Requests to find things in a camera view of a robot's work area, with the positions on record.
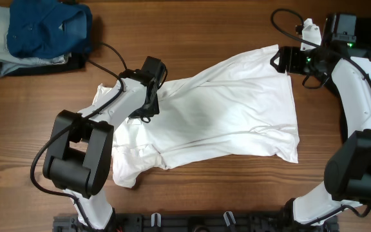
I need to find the white t-shirt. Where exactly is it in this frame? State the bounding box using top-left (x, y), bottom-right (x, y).
top-left (91, 44), bottom-right (300, 189)

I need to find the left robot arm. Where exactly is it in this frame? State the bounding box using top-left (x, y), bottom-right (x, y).
top-left (43, 57), bottom-right (167, 231)

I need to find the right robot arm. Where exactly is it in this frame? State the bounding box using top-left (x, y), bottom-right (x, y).
top-left (270, 13), bottom-right (371, 231)

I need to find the black folded garment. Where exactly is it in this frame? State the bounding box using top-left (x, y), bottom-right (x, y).
top-left (6, 53), bottom-right (86, 77)

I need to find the light grey folded garment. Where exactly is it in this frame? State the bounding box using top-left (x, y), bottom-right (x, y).
top-left (0, 6), bottom-right (71, 78)

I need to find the left black cable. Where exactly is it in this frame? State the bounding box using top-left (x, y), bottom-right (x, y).
top-left (30, 42), bottom-right (169, 232)

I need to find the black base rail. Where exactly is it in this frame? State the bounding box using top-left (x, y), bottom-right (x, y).
top-left (52, 211), bottom-right (339, 232)

